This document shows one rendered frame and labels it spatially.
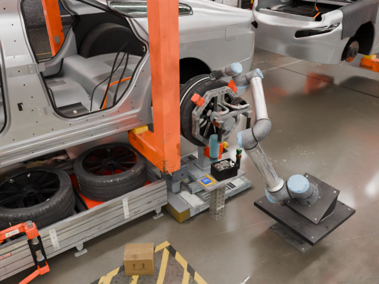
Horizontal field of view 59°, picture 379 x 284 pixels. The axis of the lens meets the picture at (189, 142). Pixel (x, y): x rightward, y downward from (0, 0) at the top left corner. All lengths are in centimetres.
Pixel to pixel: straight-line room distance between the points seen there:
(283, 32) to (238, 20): 187
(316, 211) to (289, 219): 22
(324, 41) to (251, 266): 341
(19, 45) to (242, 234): 232
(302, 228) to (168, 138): 127
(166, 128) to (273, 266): 140
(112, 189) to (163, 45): 129
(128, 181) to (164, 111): 74
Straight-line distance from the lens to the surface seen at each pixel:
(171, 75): 253
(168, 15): 242
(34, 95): 276
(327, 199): 294
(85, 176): 302
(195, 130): 296
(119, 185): 295
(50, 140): 290
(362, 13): 548
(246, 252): 299
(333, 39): 525
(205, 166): 348
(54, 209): 285
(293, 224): 287
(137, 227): 318
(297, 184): 275
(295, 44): 529
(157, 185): 301
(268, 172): 265
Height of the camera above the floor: 220
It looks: 30 degrees down
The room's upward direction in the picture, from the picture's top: straight up
